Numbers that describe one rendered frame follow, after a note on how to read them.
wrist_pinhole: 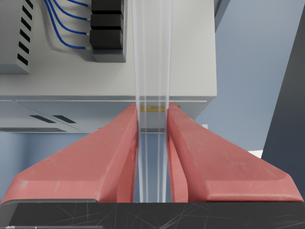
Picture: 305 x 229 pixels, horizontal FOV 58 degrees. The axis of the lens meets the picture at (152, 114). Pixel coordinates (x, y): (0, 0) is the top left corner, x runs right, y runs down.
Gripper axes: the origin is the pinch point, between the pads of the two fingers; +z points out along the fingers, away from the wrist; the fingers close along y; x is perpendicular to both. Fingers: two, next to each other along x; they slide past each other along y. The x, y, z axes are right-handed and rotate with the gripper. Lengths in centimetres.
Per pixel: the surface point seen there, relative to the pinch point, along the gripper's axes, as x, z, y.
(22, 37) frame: 7.8, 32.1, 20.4
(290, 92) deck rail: 0.9, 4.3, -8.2
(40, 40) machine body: 9.6, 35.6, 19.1
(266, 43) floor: 34, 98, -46
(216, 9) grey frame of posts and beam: 8, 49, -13
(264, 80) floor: 45, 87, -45
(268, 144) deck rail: 5.5, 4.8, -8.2
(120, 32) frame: 6.2, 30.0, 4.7
